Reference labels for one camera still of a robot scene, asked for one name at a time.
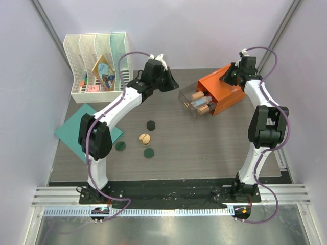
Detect clear drawer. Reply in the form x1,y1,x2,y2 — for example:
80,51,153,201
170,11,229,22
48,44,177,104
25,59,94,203
178,83,217,118

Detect clear tube bottle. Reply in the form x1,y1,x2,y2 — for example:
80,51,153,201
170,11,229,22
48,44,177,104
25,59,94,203
191,96,212,108

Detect round BB cream bottle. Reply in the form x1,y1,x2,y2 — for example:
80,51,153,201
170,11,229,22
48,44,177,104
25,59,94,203
197,103,215,115

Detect black round cap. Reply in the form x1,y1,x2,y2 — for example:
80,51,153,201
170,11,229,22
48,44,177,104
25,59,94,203
146,120,156,131

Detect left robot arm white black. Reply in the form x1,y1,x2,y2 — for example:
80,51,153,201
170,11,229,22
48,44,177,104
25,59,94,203
78,54,179,204

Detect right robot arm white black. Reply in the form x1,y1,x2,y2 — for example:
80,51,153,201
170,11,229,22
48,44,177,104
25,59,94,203
220,52,289,202

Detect orange drawer box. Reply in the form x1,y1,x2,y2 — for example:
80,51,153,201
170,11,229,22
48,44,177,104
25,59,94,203
196,64,246,116

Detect illustrated book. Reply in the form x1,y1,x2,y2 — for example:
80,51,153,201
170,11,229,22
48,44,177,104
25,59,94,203
91,54,115,91

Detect teal folder in organizer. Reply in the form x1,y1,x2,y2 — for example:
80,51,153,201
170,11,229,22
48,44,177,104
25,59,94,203
109,32,130,90

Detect gold compact jar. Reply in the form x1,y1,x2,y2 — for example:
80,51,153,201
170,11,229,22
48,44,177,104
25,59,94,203
139,133,151,147

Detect white mesh file organizer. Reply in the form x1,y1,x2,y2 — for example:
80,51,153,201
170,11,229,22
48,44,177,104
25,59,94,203
63,32,133,103

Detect pink sticky note pad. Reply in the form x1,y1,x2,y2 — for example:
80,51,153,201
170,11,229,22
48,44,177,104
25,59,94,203
87,85,101,93

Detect orange green markers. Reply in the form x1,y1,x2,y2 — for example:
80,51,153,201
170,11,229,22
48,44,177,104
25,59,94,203
80,71,88,87

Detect dark green round lid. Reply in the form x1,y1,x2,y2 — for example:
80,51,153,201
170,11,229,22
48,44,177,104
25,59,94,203
143,148,155,159

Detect dark green round disc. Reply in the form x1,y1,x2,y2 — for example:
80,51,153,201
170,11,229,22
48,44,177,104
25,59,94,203
115,141,126,152

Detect teal cutting mat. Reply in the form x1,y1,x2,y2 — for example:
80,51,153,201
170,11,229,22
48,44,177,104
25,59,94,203
55,104,123,162

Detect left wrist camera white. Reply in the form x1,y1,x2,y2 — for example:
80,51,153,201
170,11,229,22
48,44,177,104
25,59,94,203
148,54,168,71

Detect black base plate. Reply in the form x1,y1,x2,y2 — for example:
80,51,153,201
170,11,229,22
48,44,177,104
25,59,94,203
76,178,261,209

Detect aluminium rail frame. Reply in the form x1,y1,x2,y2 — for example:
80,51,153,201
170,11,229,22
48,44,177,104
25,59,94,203
24,179,324,244

